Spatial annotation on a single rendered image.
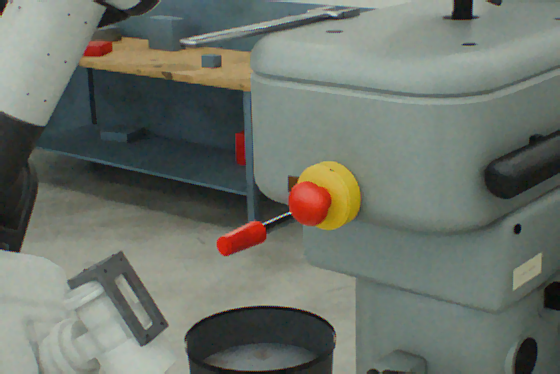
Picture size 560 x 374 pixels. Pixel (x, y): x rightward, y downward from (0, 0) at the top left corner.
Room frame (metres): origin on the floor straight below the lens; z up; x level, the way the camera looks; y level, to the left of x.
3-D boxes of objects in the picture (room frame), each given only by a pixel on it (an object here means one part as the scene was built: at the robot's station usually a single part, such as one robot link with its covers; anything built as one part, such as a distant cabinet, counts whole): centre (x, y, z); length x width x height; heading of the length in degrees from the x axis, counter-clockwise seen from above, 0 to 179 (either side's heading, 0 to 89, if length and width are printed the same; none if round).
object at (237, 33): (1.05, 0.01, 1.89); 0.24 x 0.04 x 0.01; 142
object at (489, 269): (1.13, -0.21, 1.68); 0.34 x 0.24 x 0.10; 141
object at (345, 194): (0.92, -0.04, 1.76); 0.06 x 0.02 x 0.06; 51
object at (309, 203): (0.90, -0.02, 1.76); 0.04 x 0.03 x 0.04; 51
